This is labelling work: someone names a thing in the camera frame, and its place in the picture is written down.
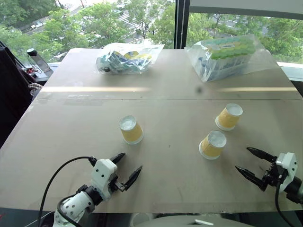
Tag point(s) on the small red object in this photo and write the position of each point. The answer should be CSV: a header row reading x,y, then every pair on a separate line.
x,y
30,71

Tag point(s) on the black window frame post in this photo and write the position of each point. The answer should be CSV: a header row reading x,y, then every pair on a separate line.
x,y
181,23

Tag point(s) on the clear bag of blue packets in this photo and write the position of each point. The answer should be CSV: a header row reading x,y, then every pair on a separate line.
x,y
125,60

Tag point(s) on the bagged pack of small bottles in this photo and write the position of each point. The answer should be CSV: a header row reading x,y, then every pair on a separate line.
x,y
227,55

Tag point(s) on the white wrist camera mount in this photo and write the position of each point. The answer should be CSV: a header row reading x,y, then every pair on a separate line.
x,y
289,165
104,170

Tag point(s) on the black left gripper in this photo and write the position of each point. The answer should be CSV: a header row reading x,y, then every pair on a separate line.
x,y
115,182

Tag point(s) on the clear bottle with black cap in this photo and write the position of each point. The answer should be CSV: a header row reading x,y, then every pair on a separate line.
x,y
38,60

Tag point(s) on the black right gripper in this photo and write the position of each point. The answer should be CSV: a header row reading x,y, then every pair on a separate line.
x,y
272,176

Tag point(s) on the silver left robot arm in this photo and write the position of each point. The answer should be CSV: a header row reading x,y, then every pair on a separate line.
x,y
73,206

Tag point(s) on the grey rounded shape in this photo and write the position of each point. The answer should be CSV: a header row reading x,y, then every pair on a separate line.
x,y
180,220

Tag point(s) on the yellow paper cup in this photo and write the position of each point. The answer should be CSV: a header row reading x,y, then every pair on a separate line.
x,y
229,117
131,130
213,145

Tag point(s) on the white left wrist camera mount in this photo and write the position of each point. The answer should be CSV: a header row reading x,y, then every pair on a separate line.
x,y
104,170

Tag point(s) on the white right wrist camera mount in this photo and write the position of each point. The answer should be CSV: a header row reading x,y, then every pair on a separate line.
x,y
289,165

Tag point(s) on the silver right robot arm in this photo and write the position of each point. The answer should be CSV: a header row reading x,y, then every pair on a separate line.
x,y
296,187

